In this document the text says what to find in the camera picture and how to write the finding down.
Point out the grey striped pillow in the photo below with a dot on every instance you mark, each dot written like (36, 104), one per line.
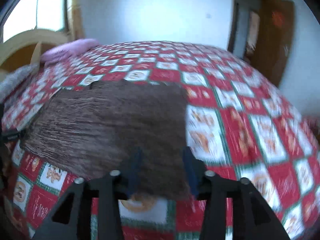
(15, 80)

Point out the red door decoration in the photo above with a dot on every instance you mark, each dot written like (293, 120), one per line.
(277, 18)

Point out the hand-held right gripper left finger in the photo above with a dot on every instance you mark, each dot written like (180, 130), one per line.
(133, 173)

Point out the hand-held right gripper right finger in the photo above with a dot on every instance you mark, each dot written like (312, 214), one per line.
(190, 173)

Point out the red checked printed blanket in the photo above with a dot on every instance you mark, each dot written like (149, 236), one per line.
(237, 130)

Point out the brown knitted sweater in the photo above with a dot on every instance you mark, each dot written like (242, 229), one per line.
(112, 120)

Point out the window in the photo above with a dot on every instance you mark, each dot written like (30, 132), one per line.
(47, 7)

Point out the brown wooden door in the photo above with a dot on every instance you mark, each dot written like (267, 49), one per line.
(272, 50)

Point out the cream and brown headboard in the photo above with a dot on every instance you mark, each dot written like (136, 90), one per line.
(22, 52)

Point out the brown door frame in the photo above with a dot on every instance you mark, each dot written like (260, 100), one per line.
(233, 25)

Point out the yellow curtain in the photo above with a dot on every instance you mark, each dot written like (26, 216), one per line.
(75, 17)

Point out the folded pink blanket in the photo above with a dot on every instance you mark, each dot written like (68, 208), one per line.
(67, 50)

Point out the red cloth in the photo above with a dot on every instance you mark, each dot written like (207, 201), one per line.
(311, 121)

